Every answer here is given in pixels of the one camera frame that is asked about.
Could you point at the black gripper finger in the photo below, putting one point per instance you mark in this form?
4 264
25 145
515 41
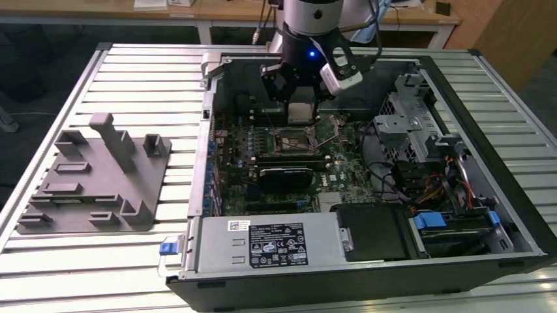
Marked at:
276 81
317 94

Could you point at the silver CPU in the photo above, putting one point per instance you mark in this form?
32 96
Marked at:
300 113

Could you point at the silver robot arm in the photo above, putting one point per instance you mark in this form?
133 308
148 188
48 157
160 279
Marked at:
304 16

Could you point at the CPU socket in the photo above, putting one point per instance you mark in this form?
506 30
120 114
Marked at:
295 141

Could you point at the black RAM slot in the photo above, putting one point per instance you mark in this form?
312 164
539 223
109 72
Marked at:
280 116
320 168
280 120
280 113
291 156
291 160
291 164

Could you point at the perforated metal drive cage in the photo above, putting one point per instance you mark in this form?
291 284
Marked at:
399 130

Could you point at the black graphics card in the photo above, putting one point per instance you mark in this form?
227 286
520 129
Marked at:
284 179

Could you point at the wooden desk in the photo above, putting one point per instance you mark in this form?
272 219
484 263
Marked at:
416 18

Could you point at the silver chipset heat sink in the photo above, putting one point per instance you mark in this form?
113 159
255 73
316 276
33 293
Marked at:
329 199

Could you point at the white paper box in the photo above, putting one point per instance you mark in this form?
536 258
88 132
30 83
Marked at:
180 2
149 3

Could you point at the green motherboard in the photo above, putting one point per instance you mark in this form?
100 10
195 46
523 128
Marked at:
236 195

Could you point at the small black box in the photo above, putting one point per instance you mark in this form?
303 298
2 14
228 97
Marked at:
442 8

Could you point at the grey parts rack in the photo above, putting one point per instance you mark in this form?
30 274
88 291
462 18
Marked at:
138 192

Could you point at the hard disk in blue carrier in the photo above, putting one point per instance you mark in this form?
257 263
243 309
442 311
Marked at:
428 221

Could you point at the wooden cabinet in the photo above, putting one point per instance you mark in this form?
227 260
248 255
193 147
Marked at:
512 32

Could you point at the silver power supply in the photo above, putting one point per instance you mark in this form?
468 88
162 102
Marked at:
217 247

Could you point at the small blue plastic latch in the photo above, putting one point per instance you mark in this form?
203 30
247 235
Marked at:
492 218

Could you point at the blue case latch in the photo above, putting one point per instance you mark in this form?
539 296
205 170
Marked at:
168 249

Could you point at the black PC case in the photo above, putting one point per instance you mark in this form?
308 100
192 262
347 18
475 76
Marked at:
304 293

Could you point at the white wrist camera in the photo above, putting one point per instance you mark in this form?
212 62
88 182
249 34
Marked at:
343 81

